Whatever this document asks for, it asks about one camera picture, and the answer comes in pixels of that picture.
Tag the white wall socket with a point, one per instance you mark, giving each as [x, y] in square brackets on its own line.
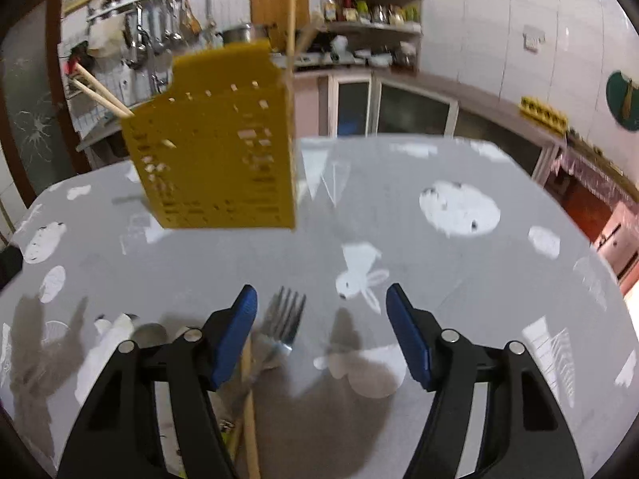
[533, 38]

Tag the green round wall board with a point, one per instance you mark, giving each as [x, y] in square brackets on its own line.
[622, 96]

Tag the yellow perforated utensil holder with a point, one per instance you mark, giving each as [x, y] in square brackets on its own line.
[215, 149]

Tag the grey metal spoon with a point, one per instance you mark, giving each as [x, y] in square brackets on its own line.
[150, 335]

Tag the grey animal print tablecloth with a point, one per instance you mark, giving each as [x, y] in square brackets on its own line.
[459, 225]

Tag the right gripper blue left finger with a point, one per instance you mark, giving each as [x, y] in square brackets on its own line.
[149, 399]

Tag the wooden chopstick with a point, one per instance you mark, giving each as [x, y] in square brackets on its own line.
[249, 429]
[291, 40]
[119, 111]
[308, 33]

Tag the steel wall utensil rack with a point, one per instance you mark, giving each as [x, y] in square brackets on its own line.
[140, 30]

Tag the yellow egg tray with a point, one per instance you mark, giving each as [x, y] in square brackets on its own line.
[544, 114]

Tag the dark wooden glass door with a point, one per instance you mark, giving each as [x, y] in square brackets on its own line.
[38, 139]

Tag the steel corner shelf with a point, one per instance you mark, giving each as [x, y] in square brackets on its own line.
[401, 17]

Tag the kitchen counter with cabinets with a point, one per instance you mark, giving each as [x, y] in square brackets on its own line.
[358, 102]

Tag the rectangular wooden cutting board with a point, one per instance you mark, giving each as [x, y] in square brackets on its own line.
[274, 14]

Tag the steel cooking pot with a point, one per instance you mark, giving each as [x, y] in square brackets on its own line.
[239, 34]

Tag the wooden chopstick crossing spoon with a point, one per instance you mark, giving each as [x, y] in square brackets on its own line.
[109, 125]

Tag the green handled metal fork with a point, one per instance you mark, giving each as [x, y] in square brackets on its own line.
[270, 346]

